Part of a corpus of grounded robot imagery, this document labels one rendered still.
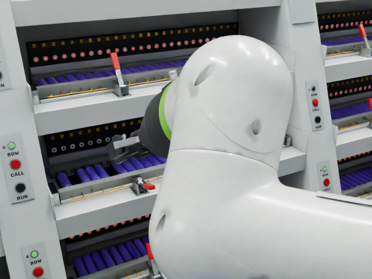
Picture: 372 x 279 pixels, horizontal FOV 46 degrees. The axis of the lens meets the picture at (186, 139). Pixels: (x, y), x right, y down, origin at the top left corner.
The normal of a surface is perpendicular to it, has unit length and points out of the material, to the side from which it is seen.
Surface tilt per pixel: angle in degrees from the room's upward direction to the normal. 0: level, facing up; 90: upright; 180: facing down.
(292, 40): 90
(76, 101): 20
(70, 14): 109
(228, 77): 72
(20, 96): 90
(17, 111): 90
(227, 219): 57
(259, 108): 83
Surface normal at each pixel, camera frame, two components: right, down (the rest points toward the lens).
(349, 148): 0.46, 0.34
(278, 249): -0.17, -0.13
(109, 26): 0.43, 0.01
